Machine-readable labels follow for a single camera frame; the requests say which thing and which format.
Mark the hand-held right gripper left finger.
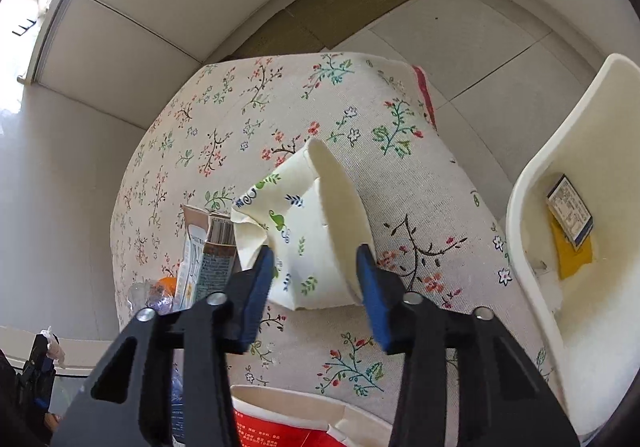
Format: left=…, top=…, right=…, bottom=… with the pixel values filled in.
left=50, top=244, right=276, bottom=447

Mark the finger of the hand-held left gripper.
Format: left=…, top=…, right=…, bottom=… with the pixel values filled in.
left=17, top=333, right=57, bottom=413

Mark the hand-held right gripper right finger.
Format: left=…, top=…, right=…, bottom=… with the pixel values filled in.
left=356, top=243, right=581, bottom=447

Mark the white tissue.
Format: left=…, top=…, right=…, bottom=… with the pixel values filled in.
left=40, top=327, right=68, bottom=368

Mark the brown and white packet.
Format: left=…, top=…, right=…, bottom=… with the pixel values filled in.
left=172, top=204, right=238, bottom=313

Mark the floral paper cup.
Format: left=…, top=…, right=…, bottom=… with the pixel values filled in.
left=230, top=137, right=373, bottom=312

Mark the crushed clear plastic bottle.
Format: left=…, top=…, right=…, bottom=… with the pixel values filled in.
left=127, top=279, right=176, bottom=315

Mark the red and white paper container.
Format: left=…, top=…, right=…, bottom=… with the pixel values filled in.
left=230, top=384, right=398, bottom=447

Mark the yellow packet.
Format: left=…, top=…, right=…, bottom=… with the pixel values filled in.
left=550, top=220, right=594, bottom=280

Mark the blue cardboard box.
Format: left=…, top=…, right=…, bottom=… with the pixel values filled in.
left=546, top=174, right=595, bottom=248

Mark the white plastic bin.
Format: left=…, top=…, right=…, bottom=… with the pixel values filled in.
left=505, top=53, right=640, bottom=438

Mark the brown floor mat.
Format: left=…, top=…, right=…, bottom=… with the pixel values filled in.
left=227, top=0, right=461, bottom=63

